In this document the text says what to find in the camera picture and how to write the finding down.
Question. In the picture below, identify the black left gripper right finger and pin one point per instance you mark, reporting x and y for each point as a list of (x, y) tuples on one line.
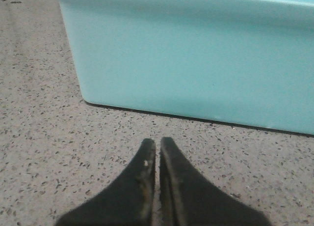
[(188, 199)]

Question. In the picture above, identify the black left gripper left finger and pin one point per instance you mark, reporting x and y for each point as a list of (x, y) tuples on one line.
[(127, 201)]

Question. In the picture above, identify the light blue storage box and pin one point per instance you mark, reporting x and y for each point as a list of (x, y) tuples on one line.
[(247, 62)]

